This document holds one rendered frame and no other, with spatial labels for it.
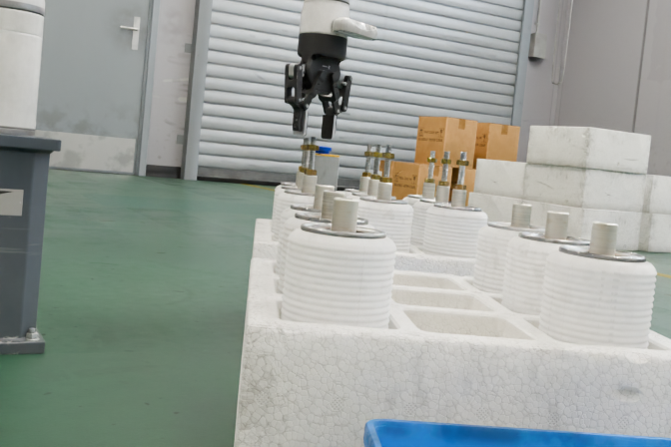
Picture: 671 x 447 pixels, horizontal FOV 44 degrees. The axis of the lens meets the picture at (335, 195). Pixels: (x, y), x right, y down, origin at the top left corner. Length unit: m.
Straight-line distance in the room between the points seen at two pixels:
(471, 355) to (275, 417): 0.16
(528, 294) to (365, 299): 0.22
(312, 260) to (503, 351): 0.17
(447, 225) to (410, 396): 0.62
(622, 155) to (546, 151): 0.34
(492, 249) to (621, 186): 3.04
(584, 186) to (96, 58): 3.80
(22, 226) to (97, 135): 5.10
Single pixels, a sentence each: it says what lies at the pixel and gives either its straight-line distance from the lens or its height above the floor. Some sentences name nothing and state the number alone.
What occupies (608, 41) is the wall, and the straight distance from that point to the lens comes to 8.03.
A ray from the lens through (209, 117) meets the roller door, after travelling 6.47.
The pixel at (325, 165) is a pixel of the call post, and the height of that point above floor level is 0.29.
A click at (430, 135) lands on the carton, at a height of 0.48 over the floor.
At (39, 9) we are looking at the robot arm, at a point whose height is 0.48.
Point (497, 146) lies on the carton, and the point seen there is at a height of 0.46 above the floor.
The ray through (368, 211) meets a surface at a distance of 1.25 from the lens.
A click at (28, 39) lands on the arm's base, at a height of 0.43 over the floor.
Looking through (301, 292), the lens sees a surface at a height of 0.20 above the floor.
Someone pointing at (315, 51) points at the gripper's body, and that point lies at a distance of 1.25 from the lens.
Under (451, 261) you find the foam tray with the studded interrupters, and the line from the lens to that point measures 1.24.
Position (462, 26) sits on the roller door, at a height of 1.55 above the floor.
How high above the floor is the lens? 0.32
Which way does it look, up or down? 3 degrees down
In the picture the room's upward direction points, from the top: 6 degrees clockwise
